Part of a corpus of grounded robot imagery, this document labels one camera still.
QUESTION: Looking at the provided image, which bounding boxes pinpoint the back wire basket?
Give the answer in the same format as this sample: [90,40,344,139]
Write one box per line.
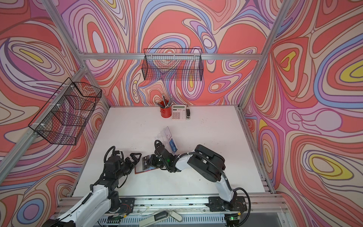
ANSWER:
[141,48,204,81]

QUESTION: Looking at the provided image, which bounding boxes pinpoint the red leather card holder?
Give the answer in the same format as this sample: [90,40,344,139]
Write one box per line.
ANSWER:
[135,155,157,174]

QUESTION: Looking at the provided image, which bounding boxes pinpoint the grey handheld device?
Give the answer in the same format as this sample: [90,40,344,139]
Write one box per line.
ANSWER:
[139,211,182,227]

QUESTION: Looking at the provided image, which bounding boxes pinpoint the wire basket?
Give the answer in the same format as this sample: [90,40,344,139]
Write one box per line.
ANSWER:
[28,78,102,145]
[141,48,204,81]

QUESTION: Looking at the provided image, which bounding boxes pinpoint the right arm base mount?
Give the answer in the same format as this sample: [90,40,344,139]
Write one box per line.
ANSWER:
[205,196,248,213]

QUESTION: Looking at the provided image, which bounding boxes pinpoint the black stapler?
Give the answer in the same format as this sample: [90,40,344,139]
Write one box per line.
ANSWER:
[186,106,191,120]

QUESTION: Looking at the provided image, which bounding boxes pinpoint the white pink calculator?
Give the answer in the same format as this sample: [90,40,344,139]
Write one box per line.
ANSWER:
[172,105,186,121]

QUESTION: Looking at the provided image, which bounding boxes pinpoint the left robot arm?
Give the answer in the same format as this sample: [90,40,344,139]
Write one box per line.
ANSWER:
[42,146,142,227]

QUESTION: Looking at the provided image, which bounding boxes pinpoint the white VIP card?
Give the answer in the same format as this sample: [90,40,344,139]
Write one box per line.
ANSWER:
[162,126,172,141]

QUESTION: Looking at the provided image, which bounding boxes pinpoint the left wire basket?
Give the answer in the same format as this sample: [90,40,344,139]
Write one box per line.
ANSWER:
[28,78,102,145]

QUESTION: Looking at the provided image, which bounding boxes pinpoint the red pen cup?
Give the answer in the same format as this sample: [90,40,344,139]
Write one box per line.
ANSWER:
[158,101,172,118]

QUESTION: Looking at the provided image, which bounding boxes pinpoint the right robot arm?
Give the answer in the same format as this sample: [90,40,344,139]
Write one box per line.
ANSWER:
[143,140,251,213]

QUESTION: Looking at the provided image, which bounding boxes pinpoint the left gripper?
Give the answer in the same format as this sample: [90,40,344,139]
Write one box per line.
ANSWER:
[114,152,142,180]

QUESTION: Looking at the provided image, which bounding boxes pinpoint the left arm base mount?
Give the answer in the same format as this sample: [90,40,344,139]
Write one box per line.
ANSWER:
[106,197,136,215]

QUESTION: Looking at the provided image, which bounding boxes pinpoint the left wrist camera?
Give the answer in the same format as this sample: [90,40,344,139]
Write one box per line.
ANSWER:
[107,150,124,164]

